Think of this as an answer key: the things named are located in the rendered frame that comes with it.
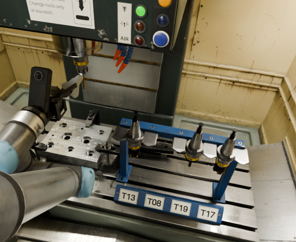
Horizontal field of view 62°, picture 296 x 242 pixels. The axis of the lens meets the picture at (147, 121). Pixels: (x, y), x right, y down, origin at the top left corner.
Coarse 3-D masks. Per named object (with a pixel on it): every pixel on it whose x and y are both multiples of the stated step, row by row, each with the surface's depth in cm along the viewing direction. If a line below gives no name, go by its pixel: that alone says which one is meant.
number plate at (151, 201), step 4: (148, 196) 102; (152, 196) 102; (156, 196) 102; (148, 200) 102; (152, 200) 102; (156, 200) 102; (160, 200) 102; (144, 204) 103; (148, 204) 102; (152, 204) 102; (156, 204) 102; (160, 204) 102; (156, 208) 102; (160, 208) 102
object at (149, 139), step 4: (144, 132) 93; (148, 132) 93; (152, 132) 93; (144, 136) 91; (148, 136) 91; (152, 136) 91; (156, 136) 92; (144, 140) 90; (148, 140) 90; (152, 140) 90; (144, 144) 88; (148, 144) 88; (152, 144) 88
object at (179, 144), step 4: (176, 136) 92; (176, 140) 91; (180, 140) 91; (184, 140) 91; (172, 144) 89; (176, 144) 89; (180, 144) 89; (184, 144) 90; (172, 148) 88; (176, 148) 88; (180, 148) 88; (184, 148) 88; (180, 152) 87
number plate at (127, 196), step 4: (120, 188) 104; (120, 192) 104; (124, 192) 104; (128, 192) 103; (132, 192) 103; (136, 192) 103; (120, 196) 104; (124, 196) 104; (128, 196) 103; (132, 196) 103; (136, 196) 103; (120, 200) 104; (124, 200) 104; (128, 200) 103; (132, 200) 103; (136, 200) 103
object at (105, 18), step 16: (0, 0) 56; (16, 0) 55; (96, 0) 52; (112, 0) 51; (128, 0) 51; (144, 0) 50; (0, 16) 59; (16, 16) 58; (96, 16) 54; (112, 16) 53; (176, 16) 52; (48, 32) 59; (64, 32) 58; (80, 32) 57; (96, 32) 56; (112, 32) 56; (144, 32) 54; (176, 32) 55
